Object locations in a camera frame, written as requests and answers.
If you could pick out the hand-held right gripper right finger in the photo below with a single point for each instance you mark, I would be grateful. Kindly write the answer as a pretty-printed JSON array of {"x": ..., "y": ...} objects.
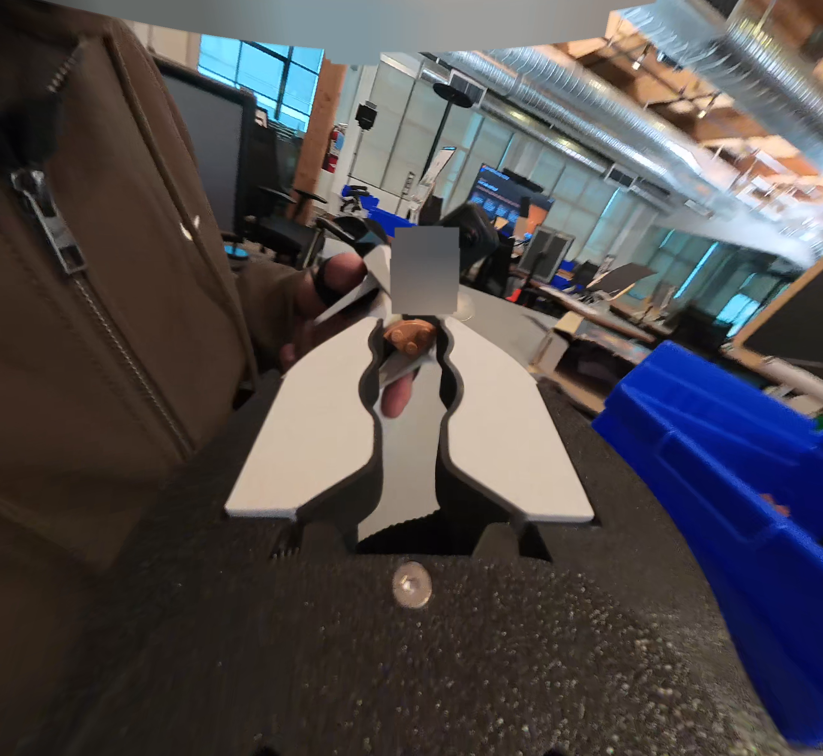
[{"x": 514, "y": 441}]

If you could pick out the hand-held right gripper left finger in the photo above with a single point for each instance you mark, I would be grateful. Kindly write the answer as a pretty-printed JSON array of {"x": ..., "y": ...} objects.
[{"x": 308, "y": 441}]

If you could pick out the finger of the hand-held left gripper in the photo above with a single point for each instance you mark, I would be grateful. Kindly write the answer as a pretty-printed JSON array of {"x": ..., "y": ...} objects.
[{"x": 378, "y": 267}]

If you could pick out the small brown curved brick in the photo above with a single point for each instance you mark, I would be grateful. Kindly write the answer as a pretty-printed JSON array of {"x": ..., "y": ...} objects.
[{"x": 408, "y": 335}]

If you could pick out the blue plastic bin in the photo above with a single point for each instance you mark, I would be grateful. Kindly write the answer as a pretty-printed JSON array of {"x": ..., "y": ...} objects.
[{"x": 707, "y": 447}]

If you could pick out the black framed grey screen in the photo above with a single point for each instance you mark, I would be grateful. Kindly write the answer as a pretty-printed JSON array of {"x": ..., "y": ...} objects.
[{"x": 546, "y": 251}]

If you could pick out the black office chair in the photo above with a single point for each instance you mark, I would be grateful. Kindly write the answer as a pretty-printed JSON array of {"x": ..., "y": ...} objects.
[{"x": 283, "y": 222}]

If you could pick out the cardboard box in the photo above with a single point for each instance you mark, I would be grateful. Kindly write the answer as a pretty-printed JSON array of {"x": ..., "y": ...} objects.
[{"x": 578, "y": 357}]

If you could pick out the red fire extinguisher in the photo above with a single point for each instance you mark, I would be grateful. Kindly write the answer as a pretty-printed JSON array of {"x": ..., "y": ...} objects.
[{"x": 332, "y": 148}]

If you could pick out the black framed monitor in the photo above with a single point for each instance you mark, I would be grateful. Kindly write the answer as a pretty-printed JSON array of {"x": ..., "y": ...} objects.
[{"x": 206, "y": 145}]

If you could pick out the person's brown jacket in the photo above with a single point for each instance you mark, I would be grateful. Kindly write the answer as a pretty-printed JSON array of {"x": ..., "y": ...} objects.
[{"x": 96, "y": 319}]

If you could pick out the black wood-edged divider panel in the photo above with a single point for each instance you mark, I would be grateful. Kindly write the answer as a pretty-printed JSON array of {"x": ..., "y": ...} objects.
[{"x": 784, "y": 319}]

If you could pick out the large dark wall screen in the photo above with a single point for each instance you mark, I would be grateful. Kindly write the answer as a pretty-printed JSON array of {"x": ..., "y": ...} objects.
[{"x": 508, "y": 197}]

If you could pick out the wooden support post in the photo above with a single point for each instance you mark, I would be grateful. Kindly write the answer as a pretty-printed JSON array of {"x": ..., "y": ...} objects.
[{"x": 318, "y": 139}]

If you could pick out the silver ventilation duct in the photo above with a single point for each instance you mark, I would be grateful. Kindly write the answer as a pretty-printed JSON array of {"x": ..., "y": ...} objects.
[
  {"x": 611, "y": 119},
  {"x": 739, "y": 49}
]

